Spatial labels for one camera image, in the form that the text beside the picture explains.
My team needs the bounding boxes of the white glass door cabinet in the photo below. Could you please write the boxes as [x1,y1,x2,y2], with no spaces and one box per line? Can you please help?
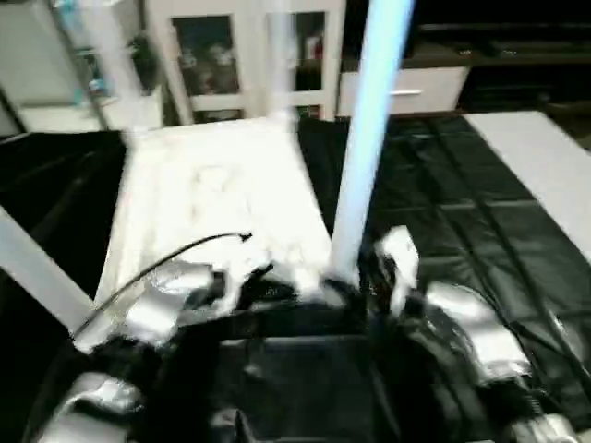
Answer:
[146,0,348,126]

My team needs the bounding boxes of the white drawer unit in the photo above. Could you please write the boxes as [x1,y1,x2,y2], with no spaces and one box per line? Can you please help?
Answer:
[338,66,471,117]

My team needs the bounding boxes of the black shiny table mat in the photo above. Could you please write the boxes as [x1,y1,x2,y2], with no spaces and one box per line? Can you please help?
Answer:
[0,113,591,443]

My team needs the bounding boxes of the white side table board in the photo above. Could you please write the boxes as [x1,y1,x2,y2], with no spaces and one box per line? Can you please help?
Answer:
[463,109,591,269]

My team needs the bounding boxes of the light blue plastic stool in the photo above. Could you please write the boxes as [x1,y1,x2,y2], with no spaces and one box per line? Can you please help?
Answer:
[72,77,113,108]

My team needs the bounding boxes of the white plastic table top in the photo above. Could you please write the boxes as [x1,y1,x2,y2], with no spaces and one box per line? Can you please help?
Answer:
[93,114,367,316]

